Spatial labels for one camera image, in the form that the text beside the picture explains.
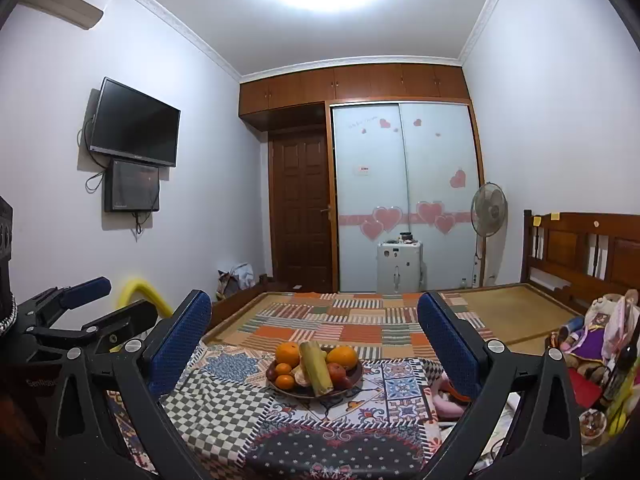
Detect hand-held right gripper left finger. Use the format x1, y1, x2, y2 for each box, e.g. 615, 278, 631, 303
45, 289, 213, 480

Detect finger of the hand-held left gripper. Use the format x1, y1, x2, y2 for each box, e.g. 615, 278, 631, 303
25, 299, 160, 361
15, 276, 112, 333

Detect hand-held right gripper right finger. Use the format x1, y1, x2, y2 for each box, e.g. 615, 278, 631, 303
416, 290, 583, 480

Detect dark brown round plate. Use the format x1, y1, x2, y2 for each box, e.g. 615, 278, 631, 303
265, 345, 364, 400

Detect orange with sticker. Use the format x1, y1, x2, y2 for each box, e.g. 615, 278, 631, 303
325, 345, 359, 371

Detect large orange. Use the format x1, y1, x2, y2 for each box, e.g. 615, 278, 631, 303
275, 342, 301, 367

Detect red apple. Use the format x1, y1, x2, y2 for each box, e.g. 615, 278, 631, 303
327, 364, 353, 391

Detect long yellow sugarcane piece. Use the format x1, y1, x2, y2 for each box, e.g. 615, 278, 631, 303
299, 341, 334, 395

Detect pink plush toy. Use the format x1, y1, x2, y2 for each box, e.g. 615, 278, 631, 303
430, 372, 471, 418

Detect tan woven bed mat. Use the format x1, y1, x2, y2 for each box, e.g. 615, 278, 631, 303
205, 282, 576, 346

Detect floral checkered patchwork blanket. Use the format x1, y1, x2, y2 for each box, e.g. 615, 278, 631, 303
105, 345, 451, 480

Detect bag pile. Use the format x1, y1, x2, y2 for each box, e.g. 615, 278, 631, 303
216, 262, 256, 297

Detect white box appliance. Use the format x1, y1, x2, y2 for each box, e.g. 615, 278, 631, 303
376, 232, 424, 294

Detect striped orange patchwork blanket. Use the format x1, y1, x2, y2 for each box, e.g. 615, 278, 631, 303
235, 292, 488, 361

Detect standing fan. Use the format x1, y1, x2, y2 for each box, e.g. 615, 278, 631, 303
470, 181, 509, 286

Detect pile of plush toys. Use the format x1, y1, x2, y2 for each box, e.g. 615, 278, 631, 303
547, 290, 640, 406

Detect glass jar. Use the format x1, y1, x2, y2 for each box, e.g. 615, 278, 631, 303
579, 408, 608, 445

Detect frosted sliding wardrobe door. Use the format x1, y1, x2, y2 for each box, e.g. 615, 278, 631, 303
332, 104, 403, 293
400, 102, 482, 291

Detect brown wooden door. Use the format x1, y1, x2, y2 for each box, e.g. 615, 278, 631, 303
268, 130, 335, 293

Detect wooden overhead cabinets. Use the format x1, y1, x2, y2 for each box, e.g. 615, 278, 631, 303
239, 62, 473, 133

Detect small black wall panel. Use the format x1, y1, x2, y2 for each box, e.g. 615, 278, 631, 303
103, 158, 161, 213

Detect wall television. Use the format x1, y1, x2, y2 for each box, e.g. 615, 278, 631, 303
89, 76, 182, 168

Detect wall air conditioner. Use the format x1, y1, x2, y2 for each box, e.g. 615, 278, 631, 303
17, 0, 105, 30

